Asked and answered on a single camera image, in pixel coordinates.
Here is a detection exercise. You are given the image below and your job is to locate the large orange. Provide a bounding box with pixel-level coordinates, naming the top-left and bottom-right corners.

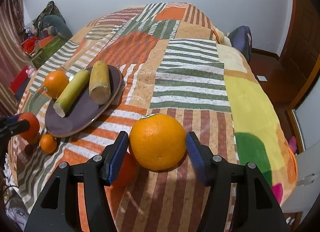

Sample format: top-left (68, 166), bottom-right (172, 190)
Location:
top-left (129, 113), bottom-right (186, 171)

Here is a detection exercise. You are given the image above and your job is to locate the orange with sticker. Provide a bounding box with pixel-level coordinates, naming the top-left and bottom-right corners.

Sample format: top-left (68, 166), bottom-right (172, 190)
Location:
top-left (43, 70), bottom-right (69, 99)

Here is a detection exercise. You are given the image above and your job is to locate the thick yellow sugarcane piece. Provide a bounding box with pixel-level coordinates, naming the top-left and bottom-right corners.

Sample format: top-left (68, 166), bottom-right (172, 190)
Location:
top-left (88, 61), bottom-right (111, 105)

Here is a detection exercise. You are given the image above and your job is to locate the dark red plum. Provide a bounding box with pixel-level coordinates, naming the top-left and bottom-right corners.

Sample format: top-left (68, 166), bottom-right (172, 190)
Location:
top-left (24, 144), bottom-right (34, 156)

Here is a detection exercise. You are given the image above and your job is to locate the red tomato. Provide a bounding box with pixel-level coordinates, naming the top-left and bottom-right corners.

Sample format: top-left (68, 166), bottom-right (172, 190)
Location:
top-left (18, 112), bottom-right (40, 143)

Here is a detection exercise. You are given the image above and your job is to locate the red box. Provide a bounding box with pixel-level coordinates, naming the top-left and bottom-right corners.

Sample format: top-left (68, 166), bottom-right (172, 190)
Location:
top-left (9, 66), bottom-right (30, 101)

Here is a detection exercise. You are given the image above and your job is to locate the small orange tangerine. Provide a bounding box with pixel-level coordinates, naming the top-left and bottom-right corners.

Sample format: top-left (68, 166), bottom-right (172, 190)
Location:
top-left (40, 134), bottom-right (57, 155)

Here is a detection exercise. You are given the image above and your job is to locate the purple round plate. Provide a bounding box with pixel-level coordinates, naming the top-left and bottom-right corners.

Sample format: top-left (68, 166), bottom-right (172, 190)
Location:
top-left (44, 65), bottom-right (123, 138)

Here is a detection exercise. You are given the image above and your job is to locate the colourful fleece blanket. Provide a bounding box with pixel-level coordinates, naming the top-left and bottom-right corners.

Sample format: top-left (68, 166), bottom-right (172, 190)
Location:
top-left (213, 27), bottom-right (298, 204)

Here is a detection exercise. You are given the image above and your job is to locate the striped maroon curtain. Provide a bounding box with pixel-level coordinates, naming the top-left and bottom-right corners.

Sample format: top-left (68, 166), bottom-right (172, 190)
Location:
top-left (1, 0), bottom-right (31, 116)

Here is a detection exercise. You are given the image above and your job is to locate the green cardboard box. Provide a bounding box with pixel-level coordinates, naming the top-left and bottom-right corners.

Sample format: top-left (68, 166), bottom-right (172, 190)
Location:
top-left (31, 35), bottom-right (67, 69)

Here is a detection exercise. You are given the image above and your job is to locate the white paper on floor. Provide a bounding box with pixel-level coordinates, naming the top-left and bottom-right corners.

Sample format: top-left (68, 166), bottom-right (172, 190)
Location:
top-left (257, 75), bottom-right (267, 82)

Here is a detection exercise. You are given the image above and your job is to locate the patchwork striped blanket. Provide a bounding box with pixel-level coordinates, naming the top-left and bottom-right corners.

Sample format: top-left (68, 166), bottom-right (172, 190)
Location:
top-left (7, 2), bottom-right (238, 232)

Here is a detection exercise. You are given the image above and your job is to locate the grey stuffed pillow pile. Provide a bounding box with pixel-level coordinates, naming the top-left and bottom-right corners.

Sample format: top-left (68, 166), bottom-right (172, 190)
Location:
top-left (30, 1), bottom-right (73, 40)

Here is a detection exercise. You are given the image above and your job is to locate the blue purple backpack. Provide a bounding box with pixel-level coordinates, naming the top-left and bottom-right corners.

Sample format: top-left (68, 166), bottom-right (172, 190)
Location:
top-left (228, 25), bottom-right (252, 62)

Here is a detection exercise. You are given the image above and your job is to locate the wooden door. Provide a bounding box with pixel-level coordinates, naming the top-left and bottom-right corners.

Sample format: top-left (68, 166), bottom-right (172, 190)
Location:
top-left (278, 0), bottom-right (320, 110)

